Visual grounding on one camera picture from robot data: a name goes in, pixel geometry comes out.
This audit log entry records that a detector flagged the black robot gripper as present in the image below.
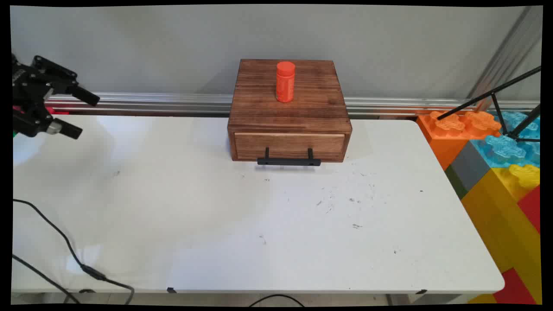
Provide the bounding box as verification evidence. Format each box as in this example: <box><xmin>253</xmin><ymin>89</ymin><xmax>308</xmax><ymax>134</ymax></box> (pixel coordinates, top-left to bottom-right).
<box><xmin>12</xmin><ymin>54</ymin><xmax>101</xmax><ymax>140</ymax></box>

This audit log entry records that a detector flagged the diagonal aluminium frame post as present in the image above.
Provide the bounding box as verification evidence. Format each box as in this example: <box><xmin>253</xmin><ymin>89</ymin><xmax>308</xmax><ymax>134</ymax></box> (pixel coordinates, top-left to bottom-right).
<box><xmin>467</xmin><ymin>6</ymin><xmax>543</xmax><ymax>114</ymax></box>

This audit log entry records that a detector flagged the looped black cable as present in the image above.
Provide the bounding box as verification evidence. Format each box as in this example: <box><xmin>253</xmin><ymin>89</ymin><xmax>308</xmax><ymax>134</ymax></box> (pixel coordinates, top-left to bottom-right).
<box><xmin>248</xmin><ymin>294</ymin><xmax>305</xmax><ymax>308</ymax></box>

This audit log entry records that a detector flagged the brown wooden drawer cabinet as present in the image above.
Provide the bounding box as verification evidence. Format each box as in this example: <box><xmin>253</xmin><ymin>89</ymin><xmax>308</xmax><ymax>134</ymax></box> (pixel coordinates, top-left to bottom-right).
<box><xmin>227</xmin><ymin>59</ymin><xmax>353</xmax><ymax>163</ymax></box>

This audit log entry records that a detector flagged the horizontal aluminium rail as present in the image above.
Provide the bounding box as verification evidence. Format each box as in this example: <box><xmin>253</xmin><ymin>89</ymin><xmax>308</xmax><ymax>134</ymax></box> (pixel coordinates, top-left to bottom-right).
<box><xmin>45</xmin><ymin>92</ymin><xmax>540</xmax><ymax>119</ymax></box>

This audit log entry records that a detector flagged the blue giant toy block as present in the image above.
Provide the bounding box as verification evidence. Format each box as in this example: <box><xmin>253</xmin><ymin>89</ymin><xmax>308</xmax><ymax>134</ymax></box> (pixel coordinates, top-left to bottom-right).
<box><xmin>469</xmin><ymin>111</ymin><xmax>541</xmax><ymax>169</ymax></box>

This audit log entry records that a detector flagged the orange giant toy block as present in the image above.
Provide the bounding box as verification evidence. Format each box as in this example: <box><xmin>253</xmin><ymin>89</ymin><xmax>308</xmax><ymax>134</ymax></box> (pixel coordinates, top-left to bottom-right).
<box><xmin>416</xmin><ymin>110</ymin><xmax>502</xmax><ymax>171</ymax></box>

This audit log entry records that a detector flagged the grey giant toy block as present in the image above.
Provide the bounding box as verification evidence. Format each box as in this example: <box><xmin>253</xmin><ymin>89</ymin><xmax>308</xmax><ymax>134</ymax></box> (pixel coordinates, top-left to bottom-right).
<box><xmin>445</xmin><ymin>140</ymin><xmax>492</xmax><ymax>200</ymax></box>

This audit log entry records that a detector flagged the black tripod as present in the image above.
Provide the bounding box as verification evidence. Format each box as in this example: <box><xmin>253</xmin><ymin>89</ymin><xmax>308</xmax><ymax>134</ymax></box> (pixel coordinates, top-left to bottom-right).
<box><xmin>436</xmin><ymin>66</ymin><xmax>542</xmax><ymax>143</ymax></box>

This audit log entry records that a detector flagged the black cable with ferrite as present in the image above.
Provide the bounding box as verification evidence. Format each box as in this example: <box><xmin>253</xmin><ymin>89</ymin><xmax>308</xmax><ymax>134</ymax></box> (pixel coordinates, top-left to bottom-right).
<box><xmin>12</xmin><ymin>199</ymin><xmax>135</xmax><ymax>305</ymax></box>

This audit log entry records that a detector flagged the red giant toy block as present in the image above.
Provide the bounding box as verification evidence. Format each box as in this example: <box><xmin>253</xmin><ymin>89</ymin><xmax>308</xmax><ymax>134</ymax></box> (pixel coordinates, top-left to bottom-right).
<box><xmin>516</xmin><ymin>186</ymin><xmax>541</xmax><ymax>235</ymax></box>

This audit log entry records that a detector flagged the thin black cable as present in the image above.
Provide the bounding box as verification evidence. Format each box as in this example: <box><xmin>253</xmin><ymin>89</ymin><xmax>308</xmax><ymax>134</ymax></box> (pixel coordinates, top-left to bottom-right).
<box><xmin>12</xmin><ymin>254</ymin><xmax>81</xmax><ymax>305</ymax></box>

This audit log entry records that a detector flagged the orange plastic bottle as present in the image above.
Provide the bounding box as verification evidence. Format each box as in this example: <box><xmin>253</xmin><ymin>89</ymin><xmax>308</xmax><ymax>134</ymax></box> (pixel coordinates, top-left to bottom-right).
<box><xmin>276</xmin><ymin>61</ymin><xmax>296</xmax><ymax>104</ymax></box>

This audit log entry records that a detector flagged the yellow giant toy block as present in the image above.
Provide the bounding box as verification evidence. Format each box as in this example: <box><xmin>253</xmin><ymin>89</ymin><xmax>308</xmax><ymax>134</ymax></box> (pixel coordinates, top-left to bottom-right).
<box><xmin>460</xmin><ymin>164</ymin><xmax>542</xmax><ymax>305</ymax></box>

